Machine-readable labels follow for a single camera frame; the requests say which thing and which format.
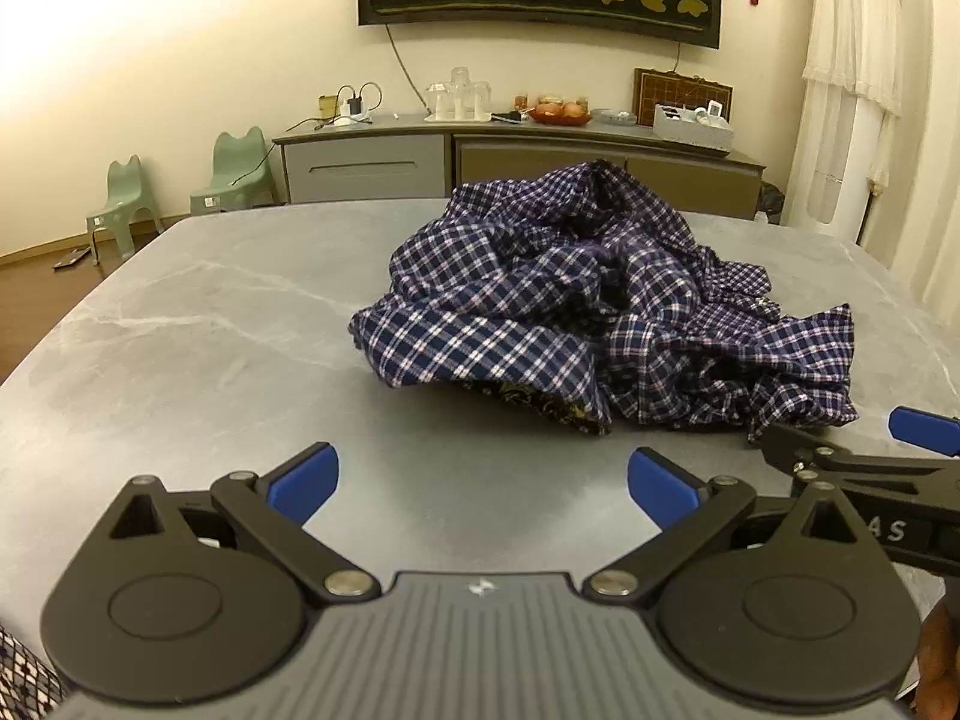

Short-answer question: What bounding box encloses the wooden framed grid board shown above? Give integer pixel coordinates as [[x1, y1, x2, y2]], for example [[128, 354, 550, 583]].
[[632, 67, 734, 128]]

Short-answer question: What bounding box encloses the black wall cable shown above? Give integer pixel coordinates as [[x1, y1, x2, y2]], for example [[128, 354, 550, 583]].
[[385, 21, 428, 110]]

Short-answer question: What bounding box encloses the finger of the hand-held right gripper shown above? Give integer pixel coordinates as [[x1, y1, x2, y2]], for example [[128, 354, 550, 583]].
[[748, 421, 960, 500], [887, 405, 960, 460]]

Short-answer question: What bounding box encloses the blue plaid shirt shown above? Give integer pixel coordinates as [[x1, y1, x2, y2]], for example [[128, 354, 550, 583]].
[[349, 159, 858, 442]]

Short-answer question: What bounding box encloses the person's right forearm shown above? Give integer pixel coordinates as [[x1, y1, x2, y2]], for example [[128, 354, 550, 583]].
[[911, 600, 960, 720]]

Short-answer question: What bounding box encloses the green child chair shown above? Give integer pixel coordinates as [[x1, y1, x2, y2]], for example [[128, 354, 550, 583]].
[[85, 154, 164, 265], [190, 127, 277, 212]]

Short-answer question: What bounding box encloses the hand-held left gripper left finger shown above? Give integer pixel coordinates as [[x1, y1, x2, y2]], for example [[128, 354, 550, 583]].
[[71, 442, 383, 608]]

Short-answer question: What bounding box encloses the fruit bowl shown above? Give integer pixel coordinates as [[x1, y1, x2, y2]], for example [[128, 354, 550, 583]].
[[529, 94, 593, 125]]

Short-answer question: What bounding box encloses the grey organizer box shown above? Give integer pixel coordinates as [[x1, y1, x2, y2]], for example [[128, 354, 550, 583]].
[[651, 99, 734, 153]]

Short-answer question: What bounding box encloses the white lace curtain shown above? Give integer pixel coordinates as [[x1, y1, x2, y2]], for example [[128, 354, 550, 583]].
[[780, 0, 905, 241]]

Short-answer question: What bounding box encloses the glass cup set on tray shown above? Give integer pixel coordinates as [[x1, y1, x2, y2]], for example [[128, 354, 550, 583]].
[[424, 67, 494, 123]]

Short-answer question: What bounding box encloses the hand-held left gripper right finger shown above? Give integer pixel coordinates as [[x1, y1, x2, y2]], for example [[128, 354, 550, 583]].
[[581, 447, 891, 608]]

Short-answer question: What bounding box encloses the grey and brown sideboard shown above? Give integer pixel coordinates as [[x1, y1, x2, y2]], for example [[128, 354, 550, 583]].
[[271, 112, 767, 222]]

